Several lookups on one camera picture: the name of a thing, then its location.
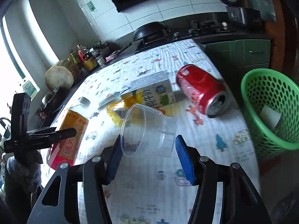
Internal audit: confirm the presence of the window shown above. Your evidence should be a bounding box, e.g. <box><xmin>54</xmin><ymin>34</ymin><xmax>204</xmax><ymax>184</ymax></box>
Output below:
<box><xmin>0</xmin><ymin>14</ymin><xmax>26</xmax><ymax>112</ymax></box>

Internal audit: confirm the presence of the red drink can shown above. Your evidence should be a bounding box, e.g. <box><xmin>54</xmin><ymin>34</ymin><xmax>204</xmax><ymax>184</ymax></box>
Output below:
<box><xmin>176</xmin><ymin>64</ymin><xmax>230</xmax><ymax>118</ymax></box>

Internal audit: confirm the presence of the printed blanket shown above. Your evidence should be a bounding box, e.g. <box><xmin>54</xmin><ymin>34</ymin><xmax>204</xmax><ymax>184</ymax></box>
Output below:
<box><xmin>47</xmin><ymin>40</ymin><xmax>261</xmax><ymax>224</ymax></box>

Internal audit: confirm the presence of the orange label drink bottle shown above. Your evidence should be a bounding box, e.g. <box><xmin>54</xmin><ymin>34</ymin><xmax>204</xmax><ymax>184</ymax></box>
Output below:
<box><xmin>47</xmin><ymin>97</ymin><xmax>91</xmax><ymax>171</ymax></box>

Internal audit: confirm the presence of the green plastic basket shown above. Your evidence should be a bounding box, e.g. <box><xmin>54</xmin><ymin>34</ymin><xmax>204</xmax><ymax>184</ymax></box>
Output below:
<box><xmin>241</xmin><ymin>68</ymin><xmax>299</xmax><ymax>160</ymax></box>

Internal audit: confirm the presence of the pink cloth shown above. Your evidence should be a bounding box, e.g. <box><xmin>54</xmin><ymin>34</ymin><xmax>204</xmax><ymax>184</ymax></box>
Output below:
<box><xmin>106</xmin><ymin>51</ymin><xmax>121</xmax><ymax>61</ymax></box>

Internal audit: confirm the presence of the metal bowl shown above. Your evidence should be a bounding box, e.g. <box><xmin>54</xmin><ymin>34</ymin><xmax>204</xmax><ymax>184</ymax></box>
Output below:
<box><xmin>41</xmin><ymin>87</ymin><xmax>60</xmax><ymax>105</ymax></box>

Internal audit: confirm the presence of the black gas stove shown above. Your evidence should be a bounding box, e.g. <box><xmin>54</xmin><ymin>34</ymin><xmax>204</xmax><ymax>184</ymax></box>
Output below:
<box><xmin>137</xmin><ymin>19</ymin><xmax>236</xmax><ymax>52</ymax></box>

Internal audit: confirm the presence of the clear plastic cup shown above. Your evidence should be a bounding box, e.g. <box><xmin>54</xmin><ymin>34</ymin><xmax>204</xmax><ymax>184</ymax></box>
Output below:
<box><xmin>120</xmin><ymin>103</ymin><xmax>179</xmax><ymax>157</ymax></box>

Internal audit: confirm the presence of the round wooden chopping block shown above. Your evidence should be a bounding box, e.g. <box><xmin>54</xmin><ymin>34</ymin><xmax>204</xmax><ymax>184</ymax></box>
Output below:
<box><xmin>45</xmin><ymin>59</ymin><xmax>80</xmax><ymax>91</ymax></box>

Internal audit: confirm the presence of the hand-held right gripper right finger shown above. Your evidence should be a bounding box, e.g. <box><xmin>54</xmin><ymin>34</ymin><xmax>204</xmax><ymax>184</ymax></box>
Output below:
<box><xmin>175</xmin><ymin>135</ymin><xmax>272</xmax><ymax>224</ymax></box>

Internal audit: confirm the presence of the wooden glass door cabinet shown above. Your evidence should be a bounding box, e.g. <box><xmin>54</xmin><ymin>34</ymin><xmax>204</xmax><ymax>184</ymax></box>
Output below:
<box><xmin>241</xmin><ymin>0</ymin><xmax>288</xmax><ymax>75</ymax></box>

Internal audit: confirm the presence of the person's left hand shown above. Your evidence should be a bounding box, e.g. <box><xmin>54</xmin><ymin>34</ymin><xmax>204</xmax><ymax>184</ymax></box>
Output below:
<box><xmin>6</xmin><ymin>150</ymin><xmax>44</xmax><ymax>193</ymax></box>

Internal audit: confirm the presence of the yellow label jar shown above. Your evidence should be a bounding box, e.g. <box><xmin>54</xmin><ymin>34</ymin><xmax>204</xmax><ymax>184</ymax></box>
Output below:
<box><xmin>83</xmin><ymin>58</ymin><xmax>98</xmax><ymax>71</ymax></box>

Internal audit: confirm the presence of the black wok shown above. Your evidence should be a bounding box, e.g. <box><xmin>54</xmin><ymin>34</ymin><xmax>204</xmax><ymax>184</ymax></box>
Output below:
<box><xmin>115</xmin><ymin>21</ymin><xmax>170</xmax><ymax>53</ymax></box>

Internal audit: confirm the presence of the yellow snack wrapper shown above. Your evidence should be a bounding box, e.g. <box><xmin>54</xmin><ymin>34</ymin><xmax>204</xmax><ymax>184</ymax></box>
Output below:
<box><xmin>98</xmin><ymin>91</ymin><xmax>141</xmax><ymax>127</ymax></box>

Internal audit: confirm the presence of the white paper cup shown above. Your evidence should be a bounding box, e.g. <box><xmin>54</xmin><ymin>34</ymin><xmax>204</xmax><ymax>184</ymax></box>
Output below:
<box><xmin>260</xmin><ymin>105</ymin><xmax>282</xmax><ymax>130</ymax></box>

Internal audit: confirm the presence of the green kitchen cabinet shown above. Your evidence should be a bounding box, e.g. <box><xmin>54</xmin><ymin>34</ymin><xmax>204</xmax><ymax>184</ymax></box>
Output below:
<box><xmin>201</xmin><ymin>38</ymin><xmax>272</xmax><ymax>80</ymax></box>

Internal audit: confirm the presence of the milk carton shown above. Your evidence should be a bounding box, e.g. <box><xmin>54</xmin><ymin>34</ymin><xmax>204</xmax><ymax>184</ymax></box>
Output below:
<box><xmin>121</xmin><ymin>71</ymin><xmax>178</xmax><ymax>109</ymax></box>

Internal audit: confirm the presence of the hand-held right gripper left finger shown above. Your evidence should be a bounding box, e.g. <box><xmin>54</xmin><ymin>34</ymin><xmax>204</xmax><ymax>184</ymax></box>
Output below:
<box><xmin>33</xmin><ymin>141</ymin><xmax>124</xmax><ymax>224</ymax></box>

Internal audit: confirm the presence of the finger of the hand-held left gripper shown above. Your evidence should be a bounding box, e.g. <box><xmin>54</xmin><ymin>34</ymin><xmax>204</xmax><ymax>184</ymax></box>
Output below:
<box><xmin>35</xmin><ymin>128</ymin><xmax>77</xmax><ymax>148</ymax></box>
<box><xmin>27</xmin><ymin>127</ymin><xmax>58</xmax><ymax>135</ymax></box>

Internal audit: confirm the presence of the black rice cooker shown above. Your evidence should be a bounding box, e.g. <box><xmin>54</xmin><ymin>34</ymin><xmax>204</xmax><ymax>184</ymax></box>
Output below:
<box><xmin>214</xmin><ymin>0</ymin><xmax>262</xmax><ymax>27</ymax></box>

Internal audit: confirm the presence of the red liquid bottle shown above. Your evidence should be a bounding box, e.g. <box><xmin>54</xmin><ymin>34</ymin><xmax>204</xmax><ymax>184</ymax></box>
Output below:
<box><xmin>77</xmin><ymin>47</ymin><xmax>88</xmax><ymax>62</ymax></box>

